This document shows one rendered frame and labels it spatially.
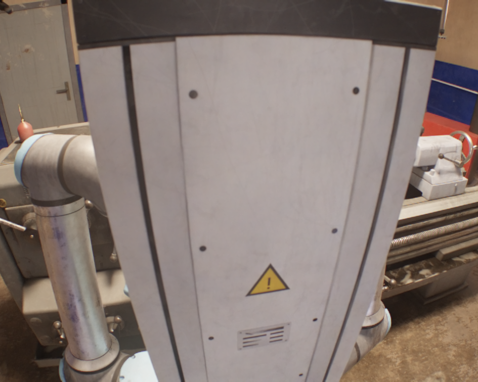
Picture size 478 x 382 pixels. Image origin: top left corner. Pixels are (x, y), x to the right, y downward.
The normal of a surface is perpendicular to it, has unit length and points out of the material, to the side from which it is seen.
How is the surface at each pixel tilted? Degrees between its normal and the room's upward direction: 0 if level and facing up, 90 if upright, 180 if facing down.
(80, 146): 31
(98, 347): 85
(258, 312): 90
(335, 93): 90
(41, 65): 90
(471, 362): 0
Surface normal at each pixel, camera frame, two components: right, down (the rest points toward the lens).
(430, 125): -0.82, 0.28
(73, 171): -0.02, 0.20
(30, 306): 0.14, -0.49
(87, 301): 0.74, 0.25
